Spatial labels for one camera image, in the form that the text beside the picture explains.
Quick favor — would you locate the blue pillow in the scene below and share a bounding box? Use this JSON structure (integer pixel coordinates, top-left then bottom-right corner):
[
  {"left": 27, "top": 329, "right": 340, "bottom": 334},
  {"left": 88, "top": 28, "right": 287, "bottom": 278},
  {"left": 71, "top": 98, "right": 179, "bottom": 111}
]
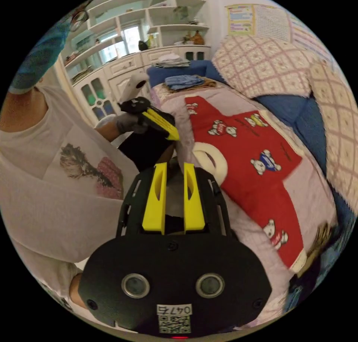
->
[{"left": 256, "top": 94, "right": 328, "bottom": 176}]

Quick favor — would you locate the white shelf cupboard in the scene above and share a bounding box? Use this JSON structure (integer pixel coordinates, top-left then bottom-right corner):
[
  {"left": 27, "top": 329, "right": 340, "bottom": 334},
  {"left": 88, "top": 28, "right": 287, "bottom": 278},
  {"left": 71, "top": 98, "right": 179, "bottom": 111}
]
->
[{"left": 62, "top": 0, "right": 212, "bottom": 126}]

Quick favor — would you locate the person's left hand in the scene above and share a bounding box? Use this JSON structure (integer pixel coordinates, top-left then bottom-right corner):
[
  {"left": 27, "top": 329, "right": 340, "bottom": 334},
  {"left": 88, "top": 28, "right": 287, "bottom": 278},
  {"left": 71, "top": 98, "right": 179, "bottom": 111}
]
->
[{"left": 116, "top": 114, "right": 148, "bottom": 135}]

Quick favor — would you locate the pile of light folded clothes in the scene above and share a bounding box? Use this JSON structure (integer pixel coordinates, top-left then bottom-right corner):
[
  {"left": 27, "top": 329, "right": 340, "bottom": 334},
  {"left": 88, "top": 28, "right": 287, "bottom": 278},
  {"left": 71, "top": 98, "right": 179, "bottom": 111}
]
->
[{"left": 152, "top": 53, "right": 191, "bottom": 69}]

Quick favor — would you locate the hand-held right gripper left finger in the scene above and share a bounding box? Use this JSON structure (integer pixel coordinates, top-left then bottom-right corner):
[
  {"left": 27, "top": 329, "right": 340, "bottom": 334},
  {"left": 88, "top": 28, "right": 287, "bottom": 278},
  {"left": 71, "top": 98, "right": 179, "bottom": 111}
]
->
[{"left": 142, "top": 162, "right": 167, "bottom": 235}]

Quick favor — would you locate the pile of dark clothes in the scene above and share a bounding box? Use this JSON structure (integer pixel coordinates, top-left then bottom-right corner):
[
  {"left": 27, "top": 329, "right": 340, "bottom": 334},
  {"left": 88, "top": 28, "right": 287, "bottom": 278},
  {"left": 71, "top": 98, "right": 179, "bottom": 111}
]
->
[{"left": 282, "top": 222, "right": 349, "bottom": 313}]

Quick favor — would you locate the red sweater with bear print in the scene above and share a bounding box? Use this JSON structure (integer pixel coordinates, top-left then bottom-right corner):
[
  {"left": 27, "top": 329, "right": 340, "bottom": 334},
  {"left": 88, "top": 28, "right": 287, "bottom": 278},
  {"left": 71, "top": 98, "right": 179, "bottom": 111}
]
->
[{"left": 184, "top": 95, "right": 307, "bottom": 273}]

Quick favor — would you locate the person's left forearm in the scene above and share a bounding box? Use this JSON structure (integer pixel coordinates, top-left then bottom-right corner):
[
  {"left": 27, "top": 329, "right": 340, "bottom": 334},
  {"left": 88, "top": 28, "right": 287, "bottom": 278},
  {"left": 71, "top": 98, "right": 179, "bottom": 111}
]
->
[{"left": 94, "top": 120, "right": 121, "bottom": 143}]

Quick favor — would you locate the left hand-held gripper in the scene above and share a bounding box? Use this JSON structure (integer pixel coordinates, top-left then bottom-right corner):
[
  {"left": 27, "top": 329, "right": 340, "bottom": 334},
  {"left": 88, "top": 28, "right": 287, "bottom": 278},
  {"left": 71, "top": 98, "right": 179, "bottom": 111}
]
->
[{"left": 117, "top": 97, "right": 180, "bottom": 141}]

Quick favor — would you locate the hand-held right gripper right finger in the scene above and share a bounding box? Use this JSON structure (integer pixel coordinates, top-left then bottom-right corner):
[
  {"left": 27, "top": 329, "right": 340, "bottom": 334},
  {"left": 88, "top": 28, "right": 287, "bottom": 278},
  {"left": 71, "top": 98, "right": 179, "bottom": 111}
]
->
[{"left": 183, "top": 163, "right": 205, "bottom": 235}]

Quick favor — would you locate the pile of blue and brown clothes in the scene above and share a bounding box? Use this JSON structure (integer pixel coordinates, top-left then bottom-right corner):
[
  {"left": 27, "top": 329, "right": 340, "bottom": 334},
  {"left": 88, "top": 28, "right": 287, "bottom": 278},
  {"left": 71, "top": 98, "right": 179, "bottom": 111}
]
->
[{"left": 164, "top": 75, "right": 218, "bottom": 93}]

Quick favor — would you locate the window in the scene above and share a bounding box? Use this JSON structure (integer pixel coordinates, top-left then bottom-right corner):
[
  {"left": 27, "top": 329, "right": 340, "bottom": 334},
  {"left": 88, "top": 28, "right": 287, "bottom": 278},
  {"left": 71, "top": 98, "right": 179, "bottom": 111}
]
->
[{"left": 96, "top": 25, "right": 142, "bottom": 64}]

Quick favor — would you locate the blue cushion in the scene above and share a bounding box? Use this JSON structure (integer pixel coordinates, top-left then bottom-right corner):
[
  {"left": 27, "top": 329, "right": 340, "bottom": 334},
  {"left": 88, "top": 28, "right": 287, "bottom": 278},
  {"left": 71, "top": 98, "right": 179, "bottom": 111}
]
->
[{"left": 146, "top": 59, "right": 226, "bottom": 89}]

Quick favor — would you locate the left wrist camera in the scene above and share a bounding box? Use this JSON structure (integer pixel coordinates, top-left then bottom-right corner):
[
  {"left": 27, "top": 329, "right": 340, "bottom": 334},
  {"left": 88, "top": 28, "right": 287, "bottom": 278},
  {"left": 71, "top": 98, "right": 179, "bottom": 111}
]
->
[{"left": 119, "top": 73, "right": 149, "bottom": 104}]

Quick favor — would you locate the checked pink folded quilt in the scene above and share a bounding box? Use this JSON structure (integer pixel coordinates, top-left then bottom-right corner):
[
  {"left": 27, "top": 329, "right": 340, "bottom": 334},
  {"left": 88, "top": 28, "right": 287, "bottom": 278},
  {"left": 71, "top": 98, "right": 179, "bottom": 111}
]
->
[
  {"left": 307, "top": 58, "right": 358, "bottom": 213},
  {"left": 211, "top": 35, "right": 321, "bottom": 99}
]

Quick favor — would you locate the person's body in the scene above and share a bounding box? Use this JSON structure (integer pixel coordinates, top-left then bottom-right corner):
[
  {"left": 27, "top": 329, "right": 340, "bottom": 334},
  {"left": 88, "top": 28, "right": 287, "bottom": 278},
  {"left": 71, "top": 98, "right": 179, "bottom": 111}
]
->
[{"left": 0, "top": 0, "right": 176, "bottom": 323}]

